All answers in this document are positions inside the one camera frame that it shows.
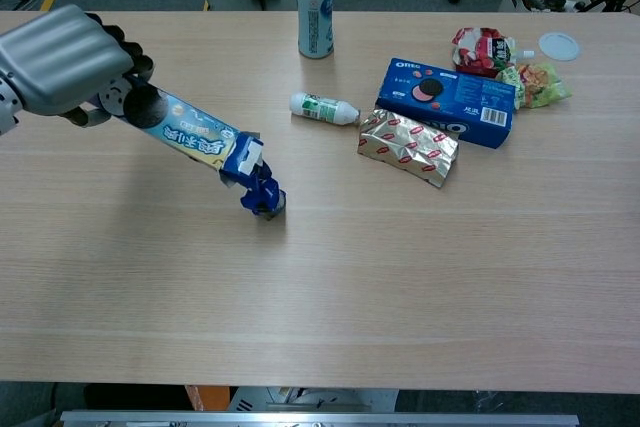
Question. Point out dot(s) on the tall white drink bottle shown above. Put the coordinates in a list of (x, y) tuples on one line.
[(315, 12)]

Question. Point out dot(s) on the blue cookie pack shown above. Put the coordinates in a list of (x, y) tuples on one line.
[(264, 194)]

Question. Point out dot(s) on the orange base panel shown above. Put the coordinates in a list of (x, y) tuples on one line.
[(202, 397)]

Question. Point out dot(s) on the green snack packet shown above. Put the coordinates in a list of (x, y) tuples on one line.
[(537, 84)]

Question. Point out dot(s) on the dark blue Oreo box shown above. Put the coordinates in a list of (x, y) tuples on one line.
[(450, 99)]

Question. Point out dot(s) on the gold foil snack bag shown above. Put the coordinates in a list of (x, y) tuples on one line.
[(407, 147)]

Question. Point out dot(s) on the light blue cookie box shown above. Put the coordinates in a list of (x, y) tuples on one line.
[(192, 134)]

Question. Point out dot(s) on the silver aluminium rail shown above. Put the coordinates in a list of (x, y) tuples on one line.
[(320, 419)]

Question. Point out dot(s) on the red white spout pouch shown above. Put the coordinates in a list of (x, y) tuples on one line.
[(482, 52)]

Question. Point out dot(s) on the white robot base unit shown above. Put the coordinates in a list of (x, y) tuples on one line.
[(312, 398)]

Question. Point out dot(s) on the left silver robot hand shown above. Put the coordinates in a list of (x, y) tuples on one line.
[(65, 62)]

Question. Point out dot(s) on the round white plastic lid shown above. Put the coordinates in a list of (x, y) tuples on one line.
[(559, 46)]

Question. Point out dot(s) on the small white green-label bottle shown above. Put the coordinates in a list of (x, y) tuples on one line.
[(322, 108)]

